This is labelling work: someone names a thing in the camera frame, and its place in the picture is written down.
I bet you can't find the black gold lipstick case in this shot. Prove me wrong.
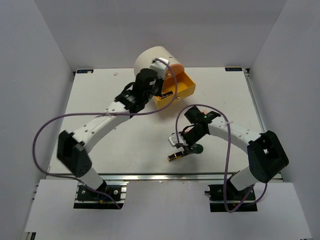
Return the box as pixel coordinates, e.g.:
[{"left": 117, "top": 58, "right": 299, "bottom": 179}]
[
  {"left": 167, "top": 151, "right": 184, "bottom": 162},
  {"left": 160, "top": 91, "right": 174, "bottom": 100}
]

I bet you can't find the yellow drawer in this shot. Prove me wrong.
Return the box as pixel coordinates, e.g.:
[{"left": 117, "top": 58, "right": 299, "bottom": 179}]
[{"left": 152, "top": 71, "right": 196, "bottom": 109}]

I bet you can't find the orange top drawer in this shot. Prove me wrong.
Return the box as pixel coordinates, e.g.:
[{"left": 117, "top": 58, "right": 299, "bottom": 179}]
[{"left": 165, "top": 63, "right": 185, "bottom": 79}]

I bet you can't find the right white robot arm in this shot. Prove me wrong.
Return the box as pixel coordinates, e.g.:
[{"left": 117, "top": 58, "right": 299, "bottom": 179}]
[{"left": 178, "top": 106, "right": 289, "bottom": 200}]

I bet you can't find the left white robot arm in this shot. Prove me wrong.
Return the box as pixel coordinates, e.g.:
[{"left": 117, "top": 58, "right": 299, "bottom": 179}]
[{"left": 56, "top": 67, "right": 167, "bottom": 200}]

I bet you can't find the plain dark green puff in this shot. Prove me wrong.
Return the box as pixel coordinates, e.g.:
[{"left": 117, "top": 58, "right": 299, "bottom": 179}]
[{"left": 193, "top": 144, "right": 204, "bottom": 154}]

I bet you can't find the white cylindrical drawer organizer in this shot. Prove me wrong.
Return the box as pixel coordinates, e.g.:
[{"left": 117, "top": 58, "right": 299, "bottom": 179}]
[{"left": 133, "top": 45, "right": 182, "bottom": 86}]

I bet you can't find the blue corner label left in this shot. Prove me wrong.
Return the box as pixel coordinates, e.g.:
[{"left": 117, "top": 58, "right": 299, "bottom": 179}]
[{"left": 76, "top": 69, "right": 94, "bottom": 74}]

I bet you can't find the blue corner label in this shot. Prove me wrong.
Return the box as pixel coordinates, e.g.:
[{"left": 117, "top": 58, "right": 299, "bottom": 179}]
[
  {"left": 76, "top": 69, "right": 94, "bottom": 74},
  {"left": 224, "top": 67, "right": 243, "bottom": 72}
]

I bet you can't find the white foam board front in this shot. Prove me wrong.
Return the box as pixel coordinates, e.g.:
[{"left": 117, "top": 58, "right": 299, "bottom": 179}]
[{"left": 25, "top": 180, "right": 312, "bottom": 240}]

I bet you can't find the blue corner label right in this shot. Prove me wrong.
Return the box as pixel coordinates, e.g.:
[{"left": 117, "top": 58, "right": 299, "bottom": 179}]
[{"left": 224, "top": 67, "right": 243, "bottom": 72}]

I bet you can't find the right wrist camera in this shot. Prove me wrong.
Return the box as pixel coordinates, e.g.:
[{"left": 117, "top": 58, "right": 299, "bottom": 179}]
[{"left": 168, "top": 132, "right": 185, "bottom": 149}]

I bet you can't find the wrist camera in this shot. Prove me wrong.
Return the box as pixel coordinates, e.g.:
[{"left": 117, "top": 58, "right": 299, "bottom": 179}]
[
  {"left": 149, "top": 57, "right": 170, "bottom": 80},
  {"left": 168, "top": 132, "right": 185, "bottom": 149}
]

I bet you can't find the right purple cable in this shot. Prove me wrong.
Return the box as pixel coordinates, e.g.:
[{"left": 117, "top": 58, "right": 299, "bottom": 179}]
[{"left": 174, "top": 104, "right": 269, "bottom": 214}]

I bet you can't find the purple cable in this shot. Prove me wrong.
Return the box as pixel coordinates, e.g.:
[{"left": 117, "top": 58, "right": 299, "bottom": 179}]
[
  {"left": 174, "top": 104, "right": 269, "bottom": 214},
  {"left": 32, "top": 57, "right": 179, "bottom": 210}
]

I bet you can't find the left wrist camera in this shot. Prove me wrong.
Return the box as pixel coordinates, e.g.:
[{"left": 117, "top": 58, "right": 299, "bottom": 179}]
[{"left": 149, "top": 57, "right": 170, "bottom": 80}]

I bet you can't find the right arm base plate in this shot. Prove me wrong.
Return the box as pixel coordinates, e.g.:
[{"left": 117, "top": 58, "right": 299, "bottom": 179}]
[{"left": 204, "top": 184, "right": 258, "bottom": 213}]

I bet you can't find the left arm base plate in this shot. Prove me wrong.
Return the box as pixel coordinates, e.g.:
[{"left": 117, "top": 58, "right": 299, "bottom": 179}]
[{"left": 73, "top": 181, "right": 128, "bottom": 210}]

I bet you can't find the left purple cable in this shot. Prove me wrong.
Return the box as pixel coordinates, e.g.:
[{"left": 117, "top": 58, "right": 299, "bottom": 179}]
[{"left": 32, "top": 57, "right": 179, "bottom": 210}]

